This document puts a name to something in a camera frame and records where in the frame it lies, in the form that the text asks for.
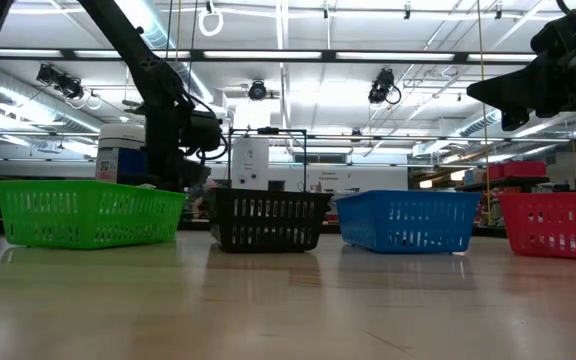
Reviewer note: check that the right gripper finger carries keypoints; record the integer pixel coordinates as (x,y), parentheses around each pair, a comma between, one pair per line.
(523,87)

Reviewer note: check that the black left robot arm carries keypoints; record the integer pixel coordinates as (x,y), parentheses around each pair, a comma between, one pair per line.
(163,125)

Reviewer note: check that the white wipes canister blue label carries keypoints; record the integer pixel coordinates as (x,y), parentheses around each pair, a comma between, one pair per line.
(118,140)

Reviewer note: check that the white machine cabinet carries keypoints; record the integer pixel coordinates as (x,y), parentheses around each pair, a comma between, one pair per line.
(250,165)

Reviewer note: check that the red storage bin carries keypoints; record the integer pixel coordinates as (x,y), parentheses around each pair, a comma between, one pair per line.
(494,171)
(524,169)

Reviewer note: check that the black plastic basket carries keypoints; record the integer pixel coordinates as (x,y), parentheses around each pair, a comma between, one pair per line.
(268,194)

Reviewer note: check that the green plastic basket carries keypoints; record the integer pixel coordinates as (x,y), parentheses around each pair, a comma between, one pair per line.
(88,200)

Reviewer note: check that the small black monitor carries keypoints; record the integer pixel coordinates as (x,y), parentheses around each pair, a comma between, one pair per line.
(276,185)

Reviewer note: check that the red plastic basket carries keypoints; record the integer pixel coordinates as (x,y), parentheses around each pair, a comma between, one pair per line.
(553,199)

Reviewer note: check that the blue plastic basket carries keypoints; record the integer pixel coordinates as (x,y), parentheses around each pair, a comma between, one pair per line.
(408,196)

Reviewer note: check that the black overhead light bar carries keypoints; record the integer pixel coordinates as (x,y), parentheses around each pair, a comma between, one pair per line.
(328,55)

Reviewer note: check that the black tube frame stand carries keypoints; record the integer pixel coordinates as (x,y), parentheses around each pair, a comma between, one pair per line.
(268,131)

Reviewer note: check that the black overhead camera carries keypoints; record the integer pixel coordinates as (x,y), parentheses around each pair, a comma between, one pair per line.
(257,90)

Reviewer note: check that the black hanging camera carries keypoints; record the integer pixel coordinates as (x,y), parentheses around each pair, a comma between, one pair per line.
(382,85)
(60,80)

